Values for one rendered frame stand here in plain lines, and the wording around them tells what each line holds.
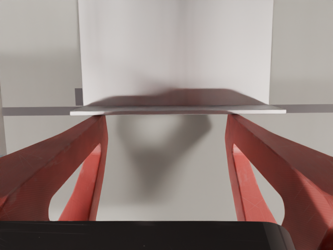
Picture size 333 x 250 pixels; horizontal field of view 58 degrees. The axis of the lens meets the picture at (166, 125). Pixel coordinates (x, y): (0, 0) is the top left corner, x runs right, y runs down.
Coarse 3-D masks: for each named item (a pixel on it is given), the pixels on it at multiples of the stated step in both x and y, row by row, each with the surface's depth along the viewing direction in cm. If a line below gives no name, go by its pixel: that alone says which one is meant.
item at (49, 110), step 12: (12, 108) 14; (24, 108) 14; (36, 108) 14; (48, 108) 14; (60, 108) 14; (72, 108) 14; (288, 108) 14; (300, 108) 14; (312, 108) 14; (324, 108) 14
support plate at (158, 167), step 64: (0, 0) 13; (64, 0) 13; (320, 0) 13; (0, 64) 14; (64, 64) 14; (320, 64) 14; (64, 128) 14; (128, 128) 14; (192, 128) 14; (320, 128) 14; (64, 192) 15; (128, 192) 15; (192, 192) 15
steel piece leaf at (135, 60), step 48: (96, 0) 13; (144, 0) 13; (192, 0) 13; (240, 0) 13; (96, 48) 13; (144, 48) 13; (192, 48) 13; (240, 48) 13; (96, 96) 14; (144, 96) 14; (192, 96) 14; (240, 96) 14
